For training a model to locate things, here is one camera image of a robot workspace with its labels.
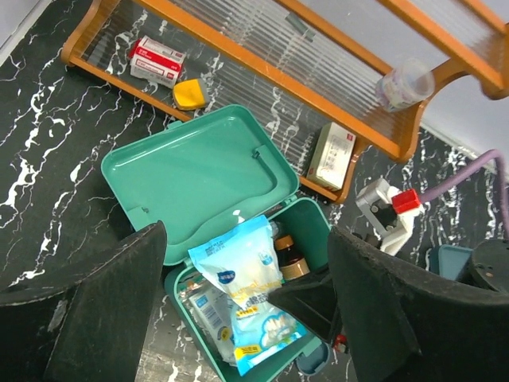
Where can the orange wooden shelf rack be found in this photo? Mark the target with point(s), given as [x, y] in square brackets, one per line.
[278, 58]

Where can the white upright medicine box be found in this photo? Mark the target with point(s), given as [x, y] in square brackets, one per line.
[333, 151]

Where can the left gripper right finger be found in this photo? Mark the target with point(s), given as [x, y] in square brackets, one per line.
[404, 323]

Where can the teal medicine kit box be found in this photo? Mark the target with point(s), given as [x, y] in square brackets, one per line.
[200, 179]

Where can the red white medicine box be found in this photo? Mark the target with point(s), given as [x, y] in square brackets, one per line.
[151, 60]

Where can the cotton swab bag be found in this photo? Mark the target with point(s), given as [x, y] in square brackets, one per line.
[243, 264]

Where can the yellow small packet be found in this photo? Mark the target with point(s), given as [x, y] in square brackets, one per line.
[190, 95]

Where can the clear plastic measuring cup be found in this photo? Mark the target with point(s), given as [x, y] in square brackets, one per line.
[405, 85]

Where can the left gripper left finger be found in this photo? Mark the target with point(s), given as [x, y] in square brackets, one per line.
[86, 321]

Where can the brown syrup bottle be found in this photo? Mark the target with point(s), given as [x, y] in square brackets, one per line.
[292, 263]

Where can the white blue mask packet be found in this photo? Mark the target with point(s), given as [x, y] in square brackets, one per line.
[212, 313]

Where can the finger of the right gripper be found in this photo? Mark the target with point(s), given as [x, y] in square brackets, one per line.
[312, 300]

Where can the teal divided tray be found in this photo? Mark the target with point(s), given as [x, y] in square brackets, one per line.
[448, 261]

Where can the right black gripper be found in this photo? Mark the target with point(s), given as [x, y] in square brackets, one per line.
[487, 266]

